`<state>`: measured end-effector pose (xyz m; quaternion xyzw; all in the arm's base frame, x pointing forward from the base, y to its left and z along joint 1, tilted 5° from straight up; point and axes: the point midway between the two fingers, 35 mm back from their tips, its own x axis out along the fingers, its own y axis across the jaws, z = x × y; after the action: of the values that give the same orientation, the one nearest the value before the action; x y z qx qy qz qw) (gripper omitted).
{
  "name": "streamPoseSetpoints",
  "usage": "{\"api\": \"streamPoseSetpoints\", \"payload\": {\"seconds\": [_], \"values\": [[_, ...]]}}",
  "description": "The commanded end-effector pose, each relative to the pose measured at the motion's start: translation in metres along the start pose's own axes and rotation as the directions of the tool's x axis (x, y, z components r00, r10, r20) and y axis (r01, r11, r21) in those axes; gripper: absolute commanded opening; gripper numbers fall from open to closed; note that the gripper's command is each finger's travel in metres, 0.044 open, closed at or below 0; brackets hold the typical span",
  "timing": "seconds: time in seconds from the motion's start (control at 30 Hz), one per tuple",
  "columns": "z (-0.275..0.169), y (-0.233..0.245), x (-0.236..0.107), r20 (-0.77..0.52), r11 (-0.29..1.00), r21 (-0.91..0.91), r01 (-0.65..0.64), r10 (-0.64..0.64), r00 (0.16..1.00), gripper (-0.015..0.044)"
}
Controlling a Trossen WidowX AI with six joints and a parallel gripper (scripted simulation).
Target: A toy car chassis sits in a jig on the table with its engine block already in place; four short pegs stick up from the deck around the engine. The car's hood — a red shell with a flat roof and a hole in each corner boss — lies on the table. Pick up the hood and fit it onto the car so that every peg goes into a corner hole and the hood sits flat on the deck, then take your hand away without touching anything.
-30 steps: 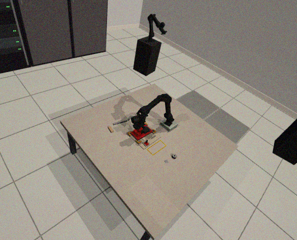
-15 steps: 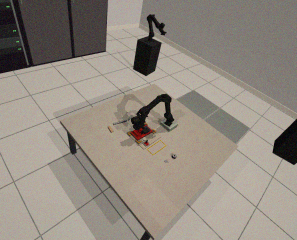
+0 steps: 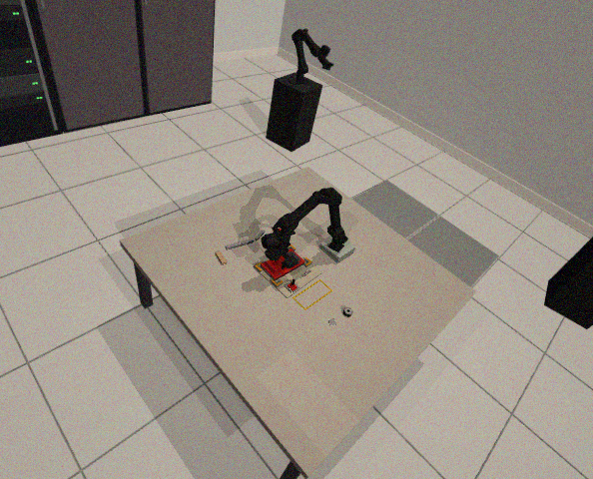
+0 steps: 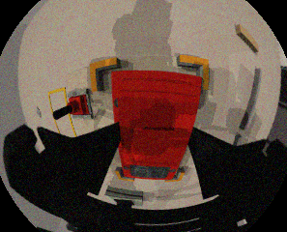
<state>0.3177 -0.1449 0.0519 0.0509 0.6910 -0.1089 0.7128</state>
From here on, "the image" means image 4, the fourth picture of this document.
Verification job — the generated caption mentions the tan rectangular block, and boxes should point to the tan rectangular block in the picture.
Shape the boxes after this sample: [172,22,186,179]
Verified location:
[236,24,259,53]

